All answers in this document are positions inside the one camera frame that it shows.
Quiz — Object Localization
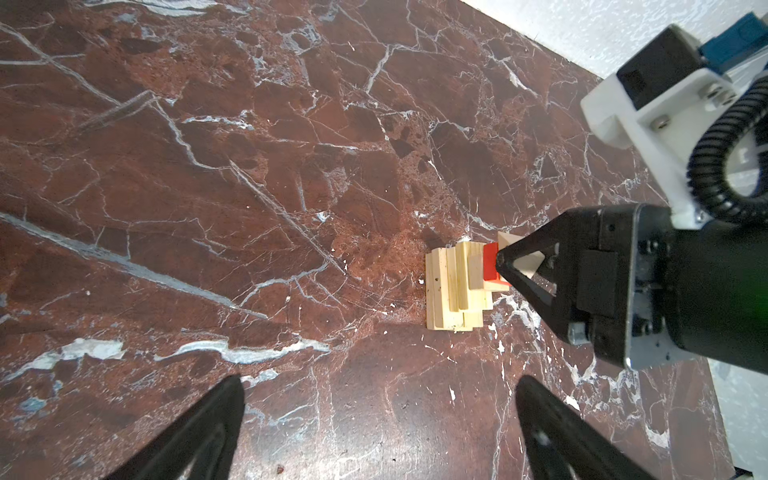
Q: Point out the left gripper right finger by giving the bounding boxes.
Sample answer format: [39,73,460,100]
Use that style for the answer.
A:
[515,375,652,479]

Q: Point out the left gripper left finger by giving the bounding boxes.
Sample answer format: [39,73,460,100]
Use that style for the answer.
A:
[107,375,245,479]

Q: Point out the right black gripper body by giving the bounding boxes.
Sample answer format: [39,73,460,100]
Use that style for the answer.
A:
[563,204,767,373]

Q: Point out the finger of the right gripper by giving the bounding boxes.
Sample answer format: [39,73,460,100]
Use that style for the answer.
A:
[496,211,579,336]

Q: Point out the red cube block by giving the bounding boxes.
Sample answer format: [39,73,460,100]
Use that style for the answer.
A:
[482,242,508,285]

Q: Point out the wood block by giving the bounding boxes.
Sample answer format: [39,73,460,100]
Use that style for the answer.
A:
[425,246,491,332]
[455,241,510,312]

